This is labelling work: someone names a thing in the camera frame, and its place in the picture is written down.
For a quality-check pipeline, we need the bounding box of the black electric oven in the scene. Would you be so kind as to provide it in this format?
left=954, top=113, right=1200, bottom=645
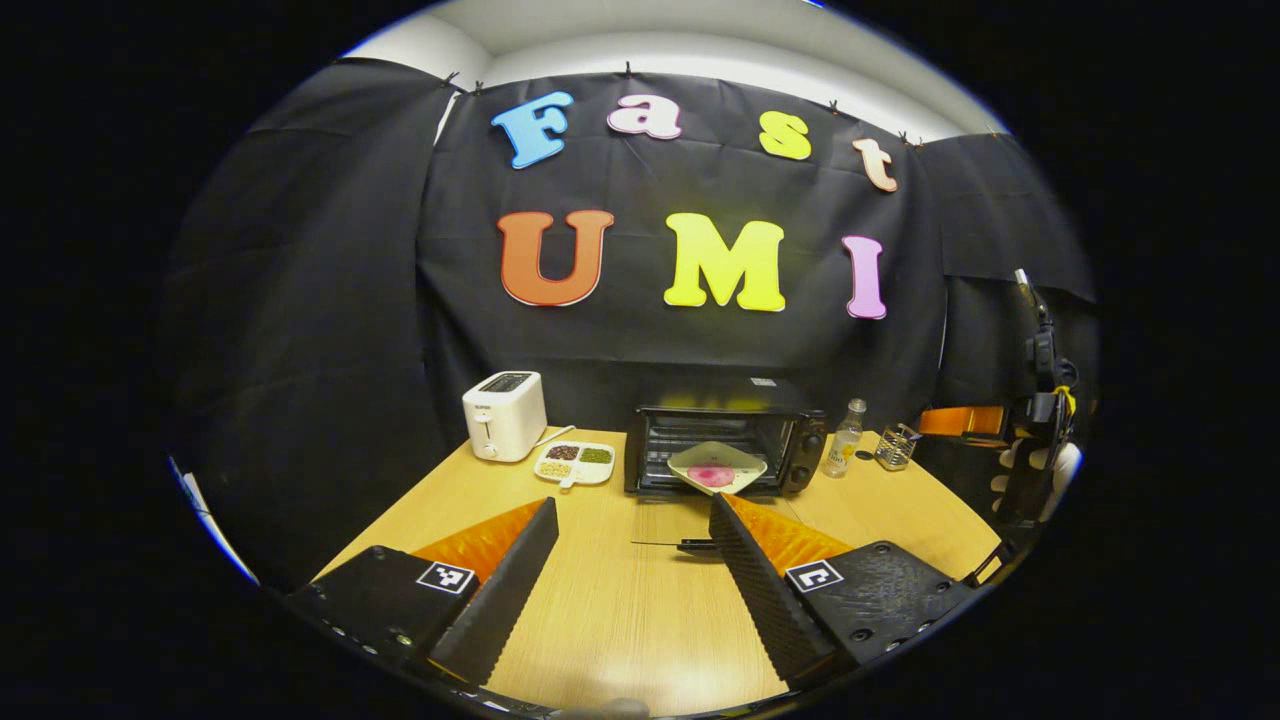
left=624, top=378, right=829, bottom=557

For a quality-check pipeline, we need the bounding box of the white divided dish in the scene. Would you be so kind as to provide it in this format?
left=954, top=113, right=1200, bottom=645
left=533, top=441, right=616, bottom=490

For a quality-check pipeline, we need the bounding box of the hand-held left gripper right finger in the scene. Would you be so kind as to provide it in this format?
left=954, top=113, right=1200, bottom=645
left=708, top=492, right=976, bottom=691

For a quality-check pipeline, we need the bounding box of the white square plate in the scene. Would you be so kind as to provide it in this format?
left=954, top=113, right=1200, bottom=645
left=667, top=441, right=769, bottom=497

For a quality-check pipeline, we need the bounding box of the metal wire holder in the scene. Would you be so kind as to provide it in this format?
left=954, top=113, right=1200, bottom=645
left=875, top=423, right=919, bottom=471

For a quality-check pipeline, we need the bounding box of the clear glass bottle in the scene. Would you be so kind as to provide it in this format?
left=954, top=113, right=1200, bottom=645
left=822, top=398, right=868, bottom=479

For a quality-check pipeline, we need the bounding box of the white toaster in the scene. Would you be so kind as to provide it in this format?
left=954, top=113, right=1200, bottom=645
left=462, top=371, right=549, bottom=463

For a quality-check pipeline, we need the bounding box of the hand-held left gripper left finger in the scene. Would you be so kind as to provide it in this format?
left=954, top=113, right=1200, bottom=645
left=285, top=497, right=560, bottom=688

